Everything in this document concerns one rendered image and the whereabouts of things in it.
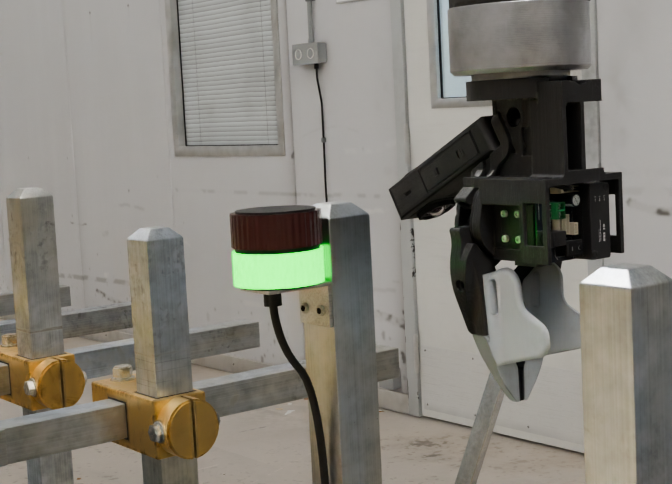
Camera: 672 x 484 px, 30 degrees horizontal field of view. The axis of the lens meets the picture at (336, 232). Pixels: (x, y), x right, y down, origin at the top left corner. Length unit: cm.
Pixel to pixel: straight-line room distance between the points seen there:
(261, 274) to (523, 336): 17
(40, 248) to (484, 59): 62
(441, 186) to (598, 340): 23
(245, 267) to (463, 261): 14
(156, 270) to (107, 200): 565
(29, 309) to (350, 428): 50
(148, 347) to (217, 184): 474
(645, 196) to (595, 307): 335
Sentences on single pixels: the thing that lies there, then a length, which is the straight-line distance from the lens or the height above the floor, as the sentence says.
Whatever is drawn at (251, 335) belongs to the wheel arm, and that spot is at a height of 95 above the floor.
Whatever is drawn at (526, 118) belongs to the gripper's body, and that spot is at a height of 119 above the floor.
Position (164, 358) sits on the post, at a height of 100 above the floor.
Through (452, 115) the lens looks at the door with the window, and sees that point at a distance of 456.
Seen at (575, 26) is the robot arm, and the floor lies 124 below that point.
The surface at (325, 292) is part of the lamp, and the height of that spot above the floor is 108.
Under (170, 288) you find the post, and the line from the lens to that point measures 105.
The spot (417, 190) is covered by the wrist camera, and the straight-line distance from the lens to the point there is 87.
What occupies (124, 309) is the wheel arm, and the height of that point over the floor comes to 96.
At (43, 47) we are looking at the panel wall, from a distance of 724.
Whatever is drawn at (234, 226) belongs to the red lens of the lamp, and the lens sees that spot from 81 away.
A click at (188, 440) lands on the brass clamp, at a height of 94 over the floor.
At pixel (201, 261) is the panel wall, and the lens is 596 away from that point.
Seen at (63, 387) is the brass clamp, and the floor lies 94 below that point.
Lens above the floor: 120
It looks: 6 degrees down
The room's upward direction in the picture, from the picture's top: 3 degrees counter-clockwise
